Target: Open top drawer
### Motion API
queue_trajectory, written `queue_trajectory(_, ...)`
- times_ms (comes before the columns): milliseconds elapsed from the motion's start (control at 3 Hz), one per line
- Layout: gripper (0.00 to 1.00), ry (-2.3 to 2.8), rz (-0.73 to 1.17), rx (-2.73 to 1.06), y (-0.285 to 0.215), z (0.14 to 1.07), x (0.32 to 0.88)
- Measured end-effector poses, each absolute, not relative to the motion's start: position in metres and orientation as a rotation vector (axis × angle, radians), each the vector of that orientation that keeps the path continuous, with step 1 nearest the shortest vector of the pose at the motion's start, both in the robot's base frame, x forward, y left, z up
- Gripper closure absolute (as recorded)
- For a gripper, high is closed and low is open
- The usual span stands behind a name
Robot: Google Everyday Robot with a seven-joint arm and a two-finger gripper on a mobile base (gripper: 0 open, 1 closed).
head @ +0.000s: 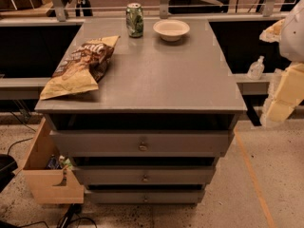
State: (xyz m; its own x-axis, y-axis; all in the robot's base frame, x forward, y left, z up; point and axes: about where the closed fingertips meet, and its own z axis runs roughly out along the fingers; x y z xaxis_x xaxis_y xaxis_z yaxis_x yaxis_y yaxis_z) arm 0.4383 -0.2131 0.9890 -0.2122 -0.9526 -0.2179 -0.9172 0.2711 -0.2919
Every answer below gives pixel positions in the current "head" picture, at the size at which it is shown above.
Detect grey side shelf left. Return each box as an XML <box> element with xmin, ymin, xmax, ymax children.
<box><xmin>0</xmin><ymin>78</ymin><xmax>48</xmax><ymax>100</ymax></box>

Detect white paper bowl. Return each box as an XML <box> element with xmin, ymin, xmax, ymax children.
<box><xmin>153</xmin><ymin>19</ymin><xmax>190</xmax><ymax>42</ymax></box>

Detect grey bottom drawer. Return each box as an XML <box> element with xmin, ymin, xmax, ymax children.
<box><xmin>85</xmin><ymin>190</ymin><xmax>205</xmax><ymax>204</ymax></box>

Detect grey top drawer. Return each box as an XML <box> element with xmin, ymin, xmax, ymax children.
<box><xmin>50</xmin><ymin>130</ymin><xmax>234</xmax><ymax>158</ymax></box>

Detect grey drawer cabinet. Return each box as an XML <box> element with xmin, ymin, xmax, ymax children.
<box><xmin>36</xmin><ymin>18</ymin><xmax>246</xmax><ymax>191</ymax></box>

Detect grey drawer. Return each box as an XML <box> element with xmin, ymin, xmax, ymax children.
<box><xmin>50</xmin><ymin>130</ymin><xmax>234</xmax><ymax>158</ymax></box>
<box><xmin>85</xmin><ymin>190</ymin><xmax>205</xmax><ymax>204</ymax></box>
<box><xmin>72</xmin><ymin>166</ymin><xmax>215</xmax><ymax>185</ymax></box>

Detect grey middle drawer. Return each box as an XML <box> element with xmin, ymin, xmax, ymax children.
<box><xmin>72</xmin><ymin>166</ymin><xmax>215</xmax><ymax>185</ymax></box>

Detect black floor cables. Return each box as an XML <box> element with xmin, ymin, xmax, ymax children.
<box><xmin>18</xmin><ymin>203</ymin><xmax>98</xmax><ymax>228</ymax></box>

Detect grey side shelf right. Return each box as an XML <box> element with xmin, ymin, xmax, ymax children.
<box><xmin>234</xmin><ymin>73</ymin><xmax>289</xmax><ymax>95</ymax></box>

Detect black object left edge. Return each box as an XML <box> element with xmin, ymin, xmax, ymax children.
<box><xmin>0</xmin><ymin>154</ymin><xmax>18</xmax><ymax>192</ymax></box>

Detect wooden side box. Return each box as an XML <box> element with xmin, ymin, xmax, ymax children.
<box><xmin>23</xmin><ymin>119</ymin><xmax>84</xmax><ymax>204</ymax></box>

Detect green soda can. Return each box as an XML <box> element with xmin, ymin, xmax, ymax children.
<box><xmin>125</xmin><ymin>3</ymin><xmax>143</xmax><ymax>38</ymax></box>

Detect yellow brown chip bag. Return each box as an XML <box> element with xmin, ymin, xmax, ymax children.
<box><xmin>40</xmin><ymin>35</ymin><xmax>120</xmax><ymax>100</ymax></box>

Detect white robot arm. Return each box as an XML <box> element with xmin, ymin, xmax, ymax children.
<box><xmin>259</xmin><ymin>0</ymin><xmax>304</xmax><ymax>127</ymax></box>

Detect grey side shelf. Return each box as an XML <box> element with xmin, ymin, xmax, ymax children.
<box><xmin>234</xmin><ymin>73</ymin><xmax>289</xmax><ymax>95</ymax></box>
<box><xmin>0</xmin><ymin>78</ymin><xmax>48</xmax><ymax>100</ymax></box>

